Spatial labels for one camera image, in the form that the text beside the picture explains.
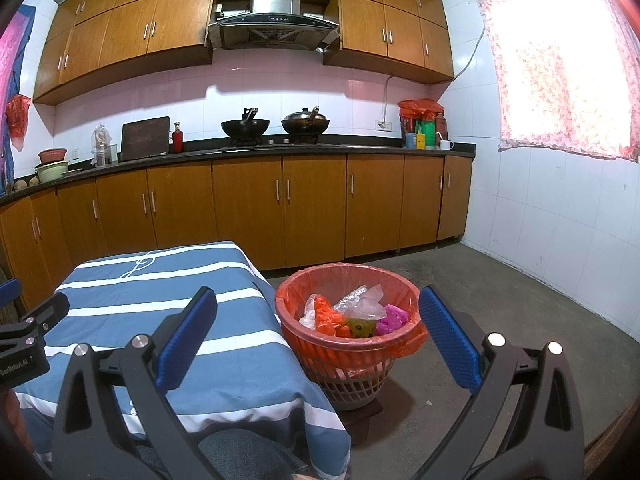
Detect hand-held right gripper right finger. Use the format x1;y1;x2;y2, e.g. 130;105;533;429
415;285;586;480

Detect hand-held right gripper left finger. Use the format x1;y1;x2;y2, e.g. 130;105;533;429
52;286;221;480

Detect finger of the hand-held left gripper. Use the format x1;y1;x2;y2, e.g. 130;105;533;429
0;292;70;346
0;279;23;307

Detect pink plastic bag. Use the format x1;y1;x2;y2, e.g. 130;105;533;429
375;304;411;336

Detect yellow-green plastic bag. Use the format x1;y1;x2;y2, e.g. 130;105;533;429
345;317;378;340

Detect clear plastic wrap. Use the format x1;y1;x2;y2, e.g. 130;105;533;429
332;284;388;320

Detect plastic basket with red liner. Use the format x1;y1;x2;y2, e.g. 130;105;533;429
275;262;430;411

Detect large red plastic bag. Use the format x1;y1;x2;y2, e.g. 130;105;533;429
314;295;358;338

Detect person's left hand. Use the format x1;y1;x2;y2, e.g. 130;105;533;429
0;392;33;461

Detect blue striped tablecloth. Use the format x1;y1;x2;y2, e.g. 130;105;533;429
12;241;351;480

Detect green basin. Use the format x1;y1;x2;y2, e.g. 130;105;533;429
34;160;71;183

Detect person's jeans leg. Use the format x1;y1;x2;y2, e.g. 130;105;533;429
135;427;311;480

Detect jars in clear bag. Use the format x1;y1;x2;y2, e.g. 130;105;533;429
91;122;113;167

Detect wooden base cabinets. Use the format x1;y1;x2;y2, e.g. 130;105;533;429
0;152;473;311

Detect dark cutting board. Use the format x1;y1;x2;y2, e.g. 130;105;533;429
121;116;171;162

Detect gas stove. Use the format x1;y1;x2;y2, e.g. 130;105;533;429
217;139;341;150

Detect black kitchen countertop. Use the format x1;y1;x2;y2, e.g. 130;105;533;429
0;142;476;206

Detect pink curtain with blue border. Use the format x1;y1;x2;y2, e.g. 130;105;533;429
0;5;37;196

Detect black wok with lid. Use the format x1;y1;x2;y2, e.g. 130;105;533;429
281;106;332;143

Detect floral window curtain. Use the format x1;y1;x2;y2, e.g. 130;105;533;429
476;0;640;163

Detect steel range hood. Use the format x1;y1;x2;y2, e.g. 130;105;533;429
206;0;341;52

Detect black wok with handle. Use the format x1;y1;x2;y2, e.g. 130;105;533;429
221;107;271;145

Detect white wall cable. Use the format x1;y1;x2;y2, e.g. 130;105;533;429
384;25;488;128

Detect wooden wall cabinet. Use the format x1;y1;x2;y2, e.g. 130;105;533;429
322;0;455;85
32;0;221;106

